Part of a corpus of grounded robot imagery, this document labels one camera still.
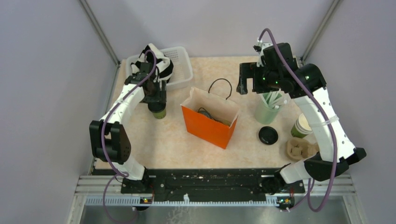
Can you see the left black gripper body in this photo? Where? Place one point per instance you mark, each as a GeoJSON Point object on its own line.
{"type": "Point", "coordinates": [156, 95]}

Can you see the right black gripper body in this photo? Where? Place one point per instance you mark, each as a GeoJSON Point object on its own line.
{"type": "Point", "coordinates": [261, 77]}

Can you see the orange paper bag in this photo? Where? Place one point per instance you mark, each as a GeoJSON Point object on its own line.
{"type": "Point", "coordinates": [225, 111]}

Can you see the green paper coffee cup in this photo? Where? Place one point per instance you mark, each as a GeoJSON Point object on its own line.
{"type": "Point", "coordinates": [159, 115]}

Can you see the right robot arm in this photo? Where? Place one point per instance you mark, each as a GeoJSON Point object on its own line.
{"type": "Point", "coordinates": [309, 92]}

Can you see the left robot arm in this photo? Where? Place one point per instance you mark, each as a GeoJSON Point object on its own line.
{"type": "Point", "coordinates": [108, 136]}

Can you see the white wrapped straws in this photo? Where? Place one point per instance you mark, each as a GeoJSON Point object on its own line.
{"type": "Point", "coordinates": [273, 99]}

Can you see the white plastic basket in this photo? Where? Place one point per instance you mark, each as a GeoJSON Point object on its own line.
{"type": "Point", "coordinates": [182, 72]}

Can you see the black white striped cloth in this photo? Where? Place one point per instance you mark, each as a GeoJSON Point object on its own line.
{"type": "Point", "coordinates": [154, 61]}

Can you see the green straw holder cup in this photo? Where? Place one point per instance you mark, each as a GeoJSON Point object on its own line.
{"type": "Point", "coordinates": [265, 113]}

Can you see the black lid on table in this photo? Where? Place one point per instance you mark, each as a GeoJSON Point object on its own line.
{"type": "Point", "coordinates": [268, 135]}

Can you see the stack of paper cups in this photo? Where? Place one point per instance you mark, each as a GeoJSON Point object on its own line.
{"type": "Point", "coordinates": [301, 127]}

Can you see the cardboard cup carrier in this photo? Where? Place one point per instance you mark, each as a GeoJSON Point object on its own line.
{"type": "Point", "coordinates": [298, 149]}

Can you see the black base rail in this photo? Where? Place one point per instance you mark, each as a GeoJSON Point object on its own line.
{"type": "Point", "coordinates": [214, 185]}

